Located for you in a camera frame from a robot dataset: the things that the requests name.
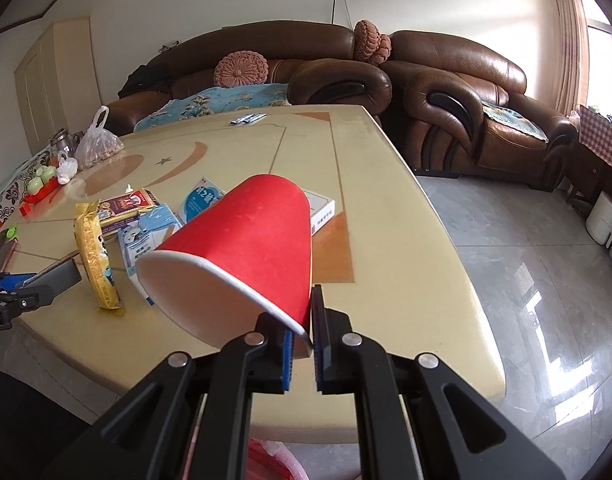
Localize yellow snack wrapper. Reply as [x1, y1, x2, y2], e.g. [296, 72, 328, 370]
[74, 202, 124, 315]

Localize yellow red snack box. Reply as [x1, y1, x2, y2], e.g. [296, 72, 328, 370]
[97, 188, 160, 237]

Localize light blue milk carton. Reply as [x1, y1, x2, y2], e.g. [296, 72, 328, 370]
[117, 204, 182, 304]

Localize blue cartoon small carton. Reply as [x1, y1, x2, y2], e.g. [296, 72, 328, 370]
[178, 177, 225, 224]

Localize red paper cup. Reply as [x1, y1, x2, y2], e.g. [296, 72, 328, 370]
[137, 174, 312, 359]

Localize blue white medicine box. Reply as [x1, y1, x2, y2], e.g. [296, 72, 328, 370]
[303, 190, 335, 236]

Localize pink lined trash bin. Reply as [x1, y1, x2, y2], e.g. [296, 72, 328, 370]
[245, 439, 309, 480]

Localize green cups on red tray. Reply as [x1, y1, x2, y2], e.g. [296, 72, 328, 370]
[20, 166, 60, 217]

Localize small white knotted bag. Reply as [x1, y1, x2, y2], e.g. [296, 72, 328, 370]
[56, 152, 78, 185]

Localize glass jar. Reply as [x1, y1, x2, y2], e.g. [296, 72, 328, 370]
[50, 128, 73, 158]

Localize white plastic bag of nuts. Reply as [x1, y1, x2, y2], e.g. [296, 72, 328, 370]
[75, 105, 124, 170]

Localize cream wooden cabinet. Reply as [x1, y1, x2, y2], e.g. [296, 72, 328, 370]
[14, 18, 101, 154]

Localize small foil packets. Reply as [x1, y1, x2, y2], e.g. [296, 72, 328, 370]
[230, 113, 267, 126]

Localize blue floral sofa cover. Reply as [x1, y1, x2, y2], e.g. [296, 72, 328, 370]
[134, 84, 289, 132]

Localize white appliance on floor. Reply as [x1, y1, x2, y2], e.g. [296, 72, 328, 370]
[585, 192, 612, 246]

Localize round pink cushion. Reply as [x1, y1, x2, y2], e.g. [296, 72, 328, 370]
[214, 50, 268, 88]
[354, 20, 392, 66]

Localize blue armchair seat cover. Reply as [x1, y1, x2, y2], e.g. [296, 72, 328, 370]
[482, 102, 548, 142]

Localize checkered tablecloth side table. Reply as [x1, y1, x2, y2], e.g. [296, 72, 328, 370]
[566, 105, 612, 197]

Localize brown leather long sofa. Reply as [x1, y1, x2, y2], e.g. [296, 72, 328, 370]
[105, 21, 392, 136]

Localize brown leather armchair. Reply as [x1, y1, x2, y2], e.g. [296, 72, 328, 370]
[380, 30, 577, 191]

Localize pink curtain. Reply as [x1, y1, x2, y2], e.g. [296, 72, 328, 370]
[556, 0, 589, 115]

